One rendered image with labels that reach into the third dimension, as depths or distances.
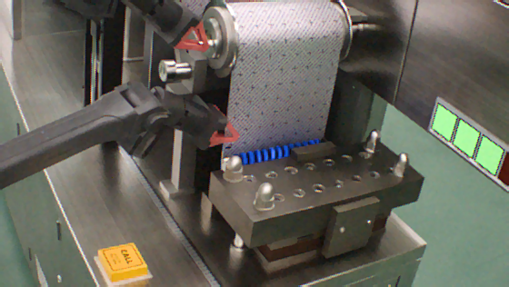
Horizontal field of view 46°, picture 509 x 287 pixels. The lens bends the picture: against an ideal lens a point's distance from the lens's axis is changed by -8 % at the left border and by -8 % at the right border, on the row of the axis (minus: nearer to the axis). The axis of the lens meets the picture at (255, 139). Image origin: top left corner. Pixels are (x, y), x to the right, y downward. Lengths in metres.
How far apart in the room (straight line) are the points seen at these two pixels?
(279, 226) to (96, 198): 0.40
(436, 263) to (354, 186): 1.63
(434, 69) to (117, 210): 0.67
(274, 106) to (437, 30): 0.35
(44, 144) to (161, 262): 0.36
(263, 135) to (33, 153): 0.51
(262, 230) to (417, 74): 0.42
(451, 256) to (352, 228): 1.71
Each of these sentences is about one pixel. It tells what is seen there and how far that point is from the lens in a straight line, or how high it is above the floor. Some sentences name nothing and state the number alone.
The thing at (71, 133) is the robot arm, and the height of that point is 1.20.
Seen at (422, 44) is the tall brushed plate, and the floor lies 1.29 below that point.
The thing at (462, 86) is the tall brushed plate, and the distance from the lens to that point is 1.16.
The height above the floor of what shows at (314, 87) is 1.15.
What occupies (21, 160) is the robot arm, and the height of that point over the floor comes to 1.19.
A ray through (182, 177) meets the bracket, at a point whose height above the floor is 0.94.
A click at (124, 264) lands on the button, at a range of 1.13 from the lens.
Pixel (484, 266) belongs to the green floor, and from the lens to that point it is 2.91.
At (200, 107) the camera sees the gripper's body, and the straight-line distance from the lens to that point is 1.14.
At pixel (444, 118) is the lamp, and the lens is 1.18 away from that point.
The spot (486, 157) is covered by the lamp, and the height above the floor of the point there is 1.18.
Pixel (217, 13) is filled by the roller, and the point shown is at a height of 1.30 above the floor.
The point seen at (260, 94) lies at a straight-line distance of 1.20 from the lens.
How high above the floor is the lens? 1.68
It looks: 30 degrees down
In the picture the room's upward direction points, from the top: 8 degrees clockwise
